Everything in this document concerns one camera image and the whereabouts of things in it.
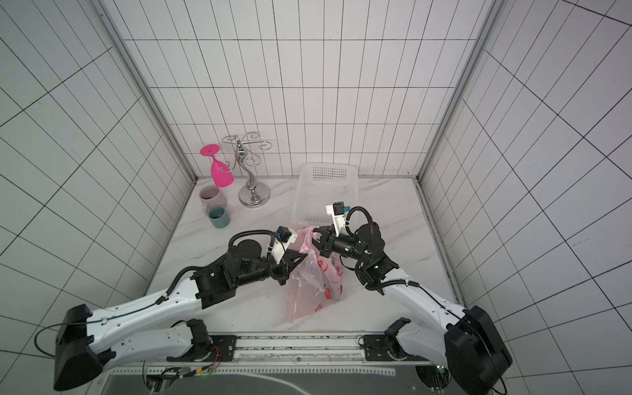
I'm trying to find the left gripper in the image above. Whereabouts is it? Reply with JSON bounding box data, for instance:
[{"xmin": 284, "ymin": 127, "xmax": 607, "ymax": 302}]
[{"xmin": 236, "ymin": 251, "xmax": 309, "ymax": 286}]

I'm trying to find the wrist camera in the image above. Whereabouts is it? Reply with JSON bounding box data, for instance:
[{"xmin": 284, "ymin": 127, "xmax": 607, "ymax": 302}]
[
  {"xmin": 271, "ymin": 226, "xmax": 298, "ymax": 264},
  {"xmin": 326, "ymin": 202, "xmax": 351, "ymax": 237}
]

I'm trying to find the teal small cup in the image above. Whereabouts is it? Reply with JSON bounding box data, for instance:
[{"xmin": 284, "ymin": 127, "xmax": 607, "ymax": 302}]
[{"xmin": 207, "ymin": 206, "xmax": 230, "ymax": 229}]

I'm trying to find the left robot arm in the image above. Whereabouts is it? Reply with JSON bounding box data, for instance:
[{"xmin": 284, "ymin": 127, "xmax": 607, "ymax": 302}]
[{"xmin": 52, "ymin": 226, "xmax": 306, "ymax": 392}]

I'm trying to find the silver glass holder stand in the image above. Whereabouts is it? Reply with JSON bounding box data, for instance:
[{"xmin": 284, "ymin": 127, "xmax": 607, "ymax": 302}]
[{"xmin": 222, "ymin": 132, "xmax": 273, "ymax": 208}]

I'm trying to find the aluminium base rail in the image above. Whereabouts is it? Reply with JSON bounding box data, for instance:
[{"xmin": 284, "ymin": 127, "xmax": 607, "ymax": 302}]
[{"xmin": 100, "ymin": 329, "xmax": 497, "ymax": 369}]

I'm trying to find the magenta wine glass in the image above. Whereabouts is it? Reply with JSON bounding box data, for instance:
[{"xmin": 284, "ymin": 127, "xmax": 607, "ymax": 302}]
[{"xmin": 200, "ymin": 144, "xmax": 235, "ymax": 189}]

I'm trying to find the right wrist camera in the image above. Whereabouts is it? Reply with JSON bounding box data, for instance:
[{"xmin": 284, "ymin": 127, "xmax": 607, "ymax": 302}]
[{"xmin": 326, "ymin": 202, "xmax": 351, "ymax": 237}]

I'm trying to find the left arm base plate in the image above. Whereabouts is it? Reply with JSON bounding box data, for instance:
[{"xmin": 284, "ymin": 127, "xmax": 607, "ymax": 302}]
[{"xmin": 166, "ymin": 335, "xmax": 238, "ymax": 363}]

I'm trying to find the pink ceramic mug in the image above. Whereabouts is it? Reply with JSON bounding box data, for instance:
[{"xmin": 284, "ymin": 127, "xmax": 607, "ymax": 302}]
[{"xmin": 198, "ymin": 185, "xmax": 227, "ymax": 217}]

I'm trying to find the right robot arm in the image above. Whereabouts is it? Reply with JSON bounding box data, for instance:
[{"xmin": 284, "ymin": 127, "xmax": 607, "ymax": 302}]
[{"xmin": 314, "ymin": 202, "xmax": 513, "ymax": 394}]

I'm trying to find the pink plastic bag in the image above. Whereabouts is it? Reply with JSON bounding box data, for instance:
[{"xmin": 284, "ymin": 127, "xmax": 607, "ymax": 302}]
[{"xmin": 283, "ymin": 226, "xmax": 343, "ymax": 323}]

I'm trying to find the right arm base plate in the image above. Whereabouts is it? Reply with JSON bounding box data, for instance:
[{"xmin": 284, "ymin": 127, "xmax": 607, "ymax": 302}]
[{"xmin": 359, "ymin": 334, "xmax": 426, "ymax": 362}]

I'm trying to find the white plastic basket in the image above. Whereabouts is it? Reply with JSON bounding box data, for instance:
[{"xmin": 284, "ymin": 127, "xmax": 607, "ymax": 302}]
[{"xmin": 291, "ymin": 163, "xmax": 358, "ymax": 225}]

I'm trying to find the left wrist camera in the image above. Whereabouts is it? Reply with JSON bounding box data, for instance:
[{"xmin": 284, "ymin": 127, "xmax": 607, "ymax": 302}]
[{"xmin": 271, "ymin": 226, "xmax": 298, "ymax": 264}]

